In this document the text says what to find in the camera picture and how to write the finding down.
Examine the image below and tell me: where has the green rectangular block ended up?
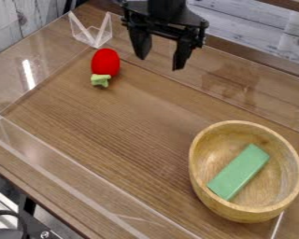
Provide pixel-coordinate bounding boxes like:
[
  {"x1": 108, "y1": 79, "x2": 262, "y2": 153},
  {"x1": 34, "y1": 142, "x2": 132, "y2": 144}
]
[{"x1": 207, "y1": 144, "x2": 272, "y2": 201}]

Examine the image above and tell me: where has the clear acrylic table fence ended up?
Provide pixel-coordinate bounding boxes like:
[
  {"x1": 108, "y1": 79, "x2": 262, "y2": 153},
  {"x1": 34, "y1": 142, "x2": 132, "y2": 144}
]
[{"x1": 0, "y1": 18, "x2": 299, "y2": 239}]

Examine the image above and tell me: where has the red plush strawberry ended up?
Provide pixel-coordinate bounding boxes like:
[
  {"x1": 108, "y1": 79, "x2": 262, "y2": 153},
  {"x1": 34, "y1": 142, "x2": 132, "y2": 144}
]
[{"x1": 91, "y1": 49, "x2": 122, "y2": 88}]

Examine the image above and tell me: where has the black cable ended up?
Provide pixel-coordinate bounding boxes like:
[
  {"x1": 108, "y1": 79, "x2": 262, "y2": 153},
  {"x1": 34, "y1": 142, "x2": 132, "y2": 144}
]
[{"x1": 0, "y1": 210, "x2": 28, "y2": 239}]

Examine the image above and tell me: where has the clear acrylic corner bracket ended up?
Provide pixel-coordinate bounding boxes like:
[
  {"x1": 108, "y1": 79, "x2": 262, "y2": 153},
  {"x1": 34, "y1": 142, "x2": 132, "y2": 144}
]
[{"x1": 68, "y1": 11, "x2": 114, "y2": 49}]

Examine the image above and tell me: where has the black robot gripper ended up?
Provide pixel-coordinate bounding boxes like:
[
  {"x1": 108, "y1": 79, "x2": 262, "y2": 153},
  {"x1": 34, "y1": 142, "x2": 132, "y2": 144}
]
[{"x1": 122, "y1": 0, "x2": 210, "y2": 71}]

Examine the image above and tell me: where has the black table leg bracket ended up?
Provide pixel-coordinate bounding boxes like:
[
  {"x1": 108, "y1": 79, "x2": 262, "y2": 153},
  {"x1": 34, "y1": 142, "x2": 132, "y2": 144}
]
[{"x1": 19, "y1": 194, "x2": 64, "y2": 239}]

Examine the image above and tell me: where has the wooden bowl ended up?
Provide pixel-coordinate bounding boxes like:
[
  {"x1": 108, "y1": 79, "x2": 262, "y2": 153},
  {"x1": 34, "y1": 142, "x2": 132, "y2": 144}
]
[{"x1": 189, "y1": 120, "x2": 299, "y2": 223}]

